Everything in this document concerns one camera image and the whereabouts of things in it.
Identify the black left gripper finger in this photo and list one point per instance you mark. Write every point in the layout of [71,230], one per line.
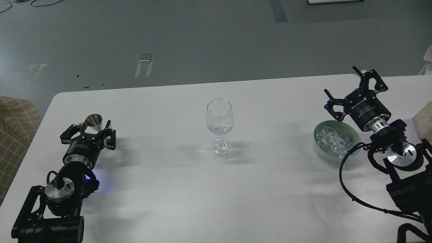
[104,137]
[73,133]

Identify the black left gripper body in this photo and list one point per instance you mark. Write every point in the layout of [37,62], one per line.
[84,151]

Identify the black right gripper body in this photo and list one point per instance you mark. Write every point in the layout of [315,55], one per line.
[363,107]

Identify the steel double jigger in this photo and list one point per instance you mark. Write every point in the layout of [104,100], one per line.
[94,121]

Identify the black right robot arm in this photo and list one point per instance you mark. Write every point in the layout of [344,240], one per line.
[408,165]

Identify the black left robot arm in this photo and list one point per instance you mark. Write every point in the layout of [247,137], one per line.
[51,213]

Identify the clear wine glass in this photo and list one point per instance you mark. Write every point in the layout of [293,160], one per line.
[220,120]

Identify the green bowl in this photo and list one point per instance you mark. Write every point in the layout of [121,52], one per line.
[341,128]

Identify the beige foam block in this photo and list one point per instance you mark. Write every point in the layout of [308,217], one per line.
[423,122]

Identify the grey office chair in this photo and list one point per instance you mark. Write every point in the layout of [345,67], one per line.
[427,67]

